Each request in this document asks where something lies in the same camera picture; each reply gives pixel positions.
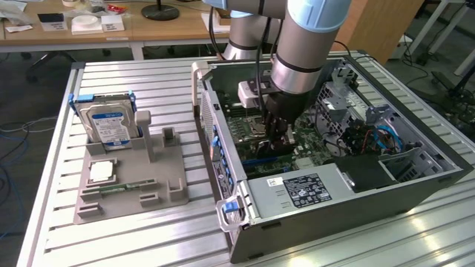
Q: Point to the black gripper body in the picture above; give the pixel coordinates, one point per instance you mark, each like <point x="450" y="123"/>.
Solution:
<point x="286" y="107"/>

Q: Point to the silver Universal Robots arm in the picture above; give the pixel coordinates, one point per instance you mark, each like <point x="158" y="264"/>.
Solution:
<point x="304" y="55"/>

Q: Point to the CPU socket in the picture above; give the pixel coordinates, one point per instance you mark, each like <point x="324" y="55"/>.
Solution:
<point x="254" y="128"/>

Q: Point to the green motherboard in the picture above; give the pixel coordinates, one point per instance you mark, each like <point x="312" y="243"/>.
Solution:
<point x="310" y="139"/>

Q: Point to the silver chipset heatsink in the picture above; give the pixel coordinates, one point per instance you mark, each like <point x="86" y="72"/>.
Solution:
<point x="306" y="162"/>

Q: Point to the blue expansion slot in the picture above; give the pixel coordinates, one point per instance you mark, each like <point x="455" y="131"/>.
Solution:
<point x="256" y="161"/>

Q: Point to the silver drive cage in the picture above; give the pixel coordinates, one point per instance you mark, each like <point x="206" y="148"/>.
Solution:
<point x="334" y="105"/>

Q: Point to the blue card retention clip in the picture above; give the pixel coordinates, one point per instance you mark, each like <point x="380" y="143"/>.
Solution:
<point x="223" y="157"/>
<point x="215" y="136"/>
<point x="230" y="179"/>

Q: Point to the silver power supply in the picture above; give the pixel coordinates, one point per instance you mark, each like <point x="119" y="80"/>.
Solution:
<point x="267" y="200"/>

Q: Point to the black plastic shroud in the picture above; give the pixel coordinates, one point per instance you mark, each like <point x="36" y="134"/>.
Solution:
<point x="366" y="172"/>

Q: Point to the open grey PC case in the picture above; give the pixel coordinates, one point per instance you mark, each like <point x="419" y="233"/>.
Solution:
<point x="334" y="222"/>

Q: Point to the grey plastic parts rack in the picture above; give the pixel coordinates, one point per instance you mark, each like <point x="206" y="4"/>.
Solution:
<point x="163" y="178"/>

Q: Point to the white paper stack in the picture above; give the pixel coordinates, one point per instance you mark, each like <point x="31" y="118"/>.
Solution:
<point x="220" y="26"/>

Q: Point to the silver disk bay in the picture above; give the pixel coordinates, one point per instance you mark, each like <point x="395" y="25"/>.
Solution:
<point x="415" y="167"/>

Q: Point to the wooden cabinet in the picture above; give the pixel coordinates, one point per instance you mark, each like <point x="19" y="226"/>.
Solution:
<point x="386" y="27"/>

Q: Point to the wooden desk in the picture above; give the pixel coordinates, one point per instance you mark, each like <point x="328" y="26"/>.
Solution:
<point x="167" y="30"/>

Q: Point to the hard disk with blue carrier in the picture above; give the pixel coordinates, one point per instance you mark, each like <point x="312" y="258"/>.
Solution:
<point x="107" y="122"/>

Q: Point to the green RAM stick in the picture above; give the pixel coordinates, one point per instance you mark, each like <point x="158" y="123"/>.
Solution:
<point x="122" y="187"/>

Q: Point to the black floor stand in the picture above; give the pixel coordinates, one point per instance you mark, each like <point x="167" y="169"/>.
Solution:
<point x="458" y="83"/>

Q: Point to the black round lamp base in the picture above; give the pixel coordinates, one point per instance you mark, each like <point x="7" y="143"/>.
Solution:
<point x="160" y="12"/>

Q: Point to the silver CPU chip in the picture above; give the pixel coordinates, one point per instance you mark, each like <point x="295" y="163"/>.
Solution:
<point x="100" y="172"/>

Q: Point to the plain white box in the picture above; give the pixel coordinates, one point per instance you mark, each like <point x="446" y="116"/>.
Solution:
<point x="112" y="23"/>

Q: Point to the red packet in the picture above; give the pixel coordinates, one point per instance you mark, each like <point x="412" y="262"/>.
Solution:
<point x="115" y="8"/>

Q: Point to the white box with round dish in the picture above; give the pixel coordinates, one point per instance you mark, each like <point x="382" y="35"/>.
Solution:
<point x="87" y="26"/>

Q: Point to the black chair base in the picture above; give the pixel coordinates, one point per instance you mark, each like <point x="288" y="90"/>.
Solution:
<point x="40" y="60"/>

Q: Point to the tape roll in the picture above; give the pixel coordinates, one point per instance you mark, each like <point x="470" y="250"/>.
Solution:
<point x="70" y="3"/>

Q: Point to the white box with black lid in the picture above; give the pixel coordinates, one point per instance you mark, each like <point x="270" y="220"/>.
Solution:
<point x="52" y="22"/>

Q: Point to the white paper card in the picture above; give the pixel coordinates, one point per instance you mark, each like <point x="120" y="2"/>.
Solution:
<point x="19" y="28"/>

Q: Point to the clear plastic bag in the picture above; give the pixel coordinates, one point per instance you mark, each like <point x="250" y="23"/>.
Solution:
<point x="15" y="12"/>

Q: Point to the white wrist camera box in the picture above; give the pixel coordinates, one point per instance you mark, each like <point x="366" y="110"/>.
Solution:
<point x="248" y="96"/>

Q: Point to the white desk frame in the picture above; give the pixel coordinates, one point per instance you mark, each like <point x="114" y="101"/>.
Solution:
<point x="442" y="25"/>

